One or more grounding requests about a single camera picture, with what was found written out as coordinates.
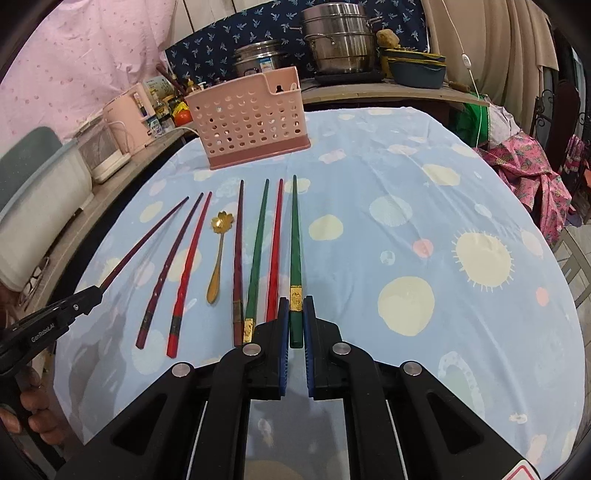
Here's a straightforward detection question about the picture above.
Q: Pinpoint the red chopstick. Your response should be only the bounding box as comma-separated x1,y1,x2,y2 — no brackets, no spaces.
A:
264,178,284,324
166,191,213,359

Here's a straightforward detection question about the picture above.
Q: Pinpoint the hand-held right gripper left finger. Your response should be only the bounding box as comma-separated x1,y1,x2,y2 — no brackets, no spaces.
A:
55,296,291,480

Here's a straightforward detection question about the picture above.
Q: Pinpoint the beige curtain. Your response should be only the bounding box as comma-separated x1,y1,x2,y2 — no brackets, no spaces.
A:
422,0,561,139

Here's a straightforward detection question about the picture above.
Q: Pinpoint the blue baking dish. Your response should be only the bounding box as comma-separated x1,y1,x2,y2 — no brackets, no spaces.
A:
388,61,448,90

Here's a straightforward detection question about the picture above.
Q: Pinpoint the dark maroon chopstick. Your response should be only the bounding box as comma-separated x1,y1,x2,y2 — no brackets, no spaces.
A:
135,192,204,350
233,179,245,348
98,196,190,291

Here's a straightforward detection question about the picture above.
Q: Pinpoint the small steel pot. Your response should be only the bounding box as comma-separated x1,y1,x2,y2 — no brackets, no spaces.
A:
232,40,291,79

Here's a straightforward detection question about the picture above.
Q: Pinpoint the grey plastic tub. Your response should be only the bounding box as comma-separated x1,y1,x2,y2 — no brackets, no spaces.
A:
0,127,95,291

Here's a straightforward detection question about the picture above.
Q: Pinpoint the gold flower spoon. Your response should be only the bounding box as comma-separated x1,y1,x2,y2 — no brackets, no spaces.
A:
206,211,234,305

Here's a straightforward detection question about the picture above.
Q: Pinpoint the green bag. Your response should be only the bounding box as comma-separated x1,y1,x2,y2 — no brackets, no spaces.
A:
462,99,490,148

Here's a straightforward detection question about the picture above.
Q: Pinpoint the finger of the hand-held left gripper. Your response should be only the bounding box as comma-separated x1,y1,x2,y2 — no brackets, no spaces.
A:
54,285,104,320

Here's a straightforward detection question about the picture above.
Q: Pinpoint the navy printed cloth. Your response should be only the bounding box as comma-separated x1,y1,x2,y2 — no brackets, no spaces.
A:
164,0,430,88

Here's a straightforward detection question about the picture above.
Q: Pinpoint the white cable with switch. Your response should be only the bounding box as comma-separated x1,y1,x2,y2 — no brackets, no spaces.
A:
441,0,490,148

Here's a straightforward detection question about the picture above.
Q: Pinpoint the black induction cooker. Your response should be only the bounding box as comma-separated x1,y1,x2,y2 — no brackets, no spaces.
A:
314,69,386,85

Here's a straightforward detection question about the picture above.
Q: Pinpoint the pink printed garment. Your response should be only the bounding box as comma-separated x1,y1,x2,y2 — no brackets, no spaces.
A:
478,134,578,250

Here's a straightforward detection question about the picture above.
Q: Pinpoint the yellow rimmed blue dish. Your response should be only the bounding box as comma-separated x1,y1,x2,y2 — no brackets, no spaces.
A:
382,47,447,66

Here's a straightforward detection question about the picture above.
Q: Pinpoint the pink perforated utensil basket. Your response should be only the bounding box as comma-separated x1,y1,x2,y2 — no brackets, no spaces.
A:
184,66,311,171

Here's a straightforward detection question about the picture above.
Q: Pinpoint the black metal chair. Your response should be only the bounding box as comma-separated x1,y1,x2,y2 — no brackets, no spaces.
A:
536,82,583,141

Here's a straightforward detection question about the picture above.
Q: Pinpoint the person's left hand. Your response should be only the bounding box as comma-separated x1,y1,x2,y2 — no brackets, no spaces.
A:
18,369,71,445

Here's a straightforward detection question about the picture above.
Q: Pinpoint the pink electric kettle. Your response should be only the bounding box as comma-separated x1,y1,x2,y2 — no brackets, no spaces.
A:
102,83,160,155

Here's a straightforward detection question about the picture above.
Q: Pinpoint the large steel steamer pot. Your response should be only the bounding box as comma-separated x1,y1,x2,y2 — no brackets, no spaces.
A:
301,2,384,77

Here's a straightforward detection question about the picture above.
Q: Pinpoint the pink dotted curtain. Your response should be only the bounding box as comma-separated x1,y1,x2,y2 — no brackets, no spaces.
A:
0,0,171,139

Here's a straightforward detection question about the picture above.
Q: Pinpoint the blue dotted tablecloth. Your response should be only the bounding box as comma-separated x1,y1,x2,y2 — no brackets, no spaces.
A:
53,107,587,480

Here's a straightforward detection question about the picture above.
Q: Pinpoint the white countertop appliance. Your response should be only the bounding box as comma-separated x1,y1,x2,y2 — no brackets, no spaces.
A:
76,115,132,183

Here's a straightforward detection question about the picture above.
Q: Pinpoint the green chopstick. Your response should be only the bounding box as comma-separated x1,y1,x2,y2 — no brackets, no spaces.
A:
288,174,304,349
243,178,270,343

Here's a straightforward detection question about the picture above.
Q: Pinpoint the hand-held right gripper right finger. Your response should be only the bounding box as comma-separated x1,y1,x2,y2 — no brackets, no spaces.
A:
303,296,542,480

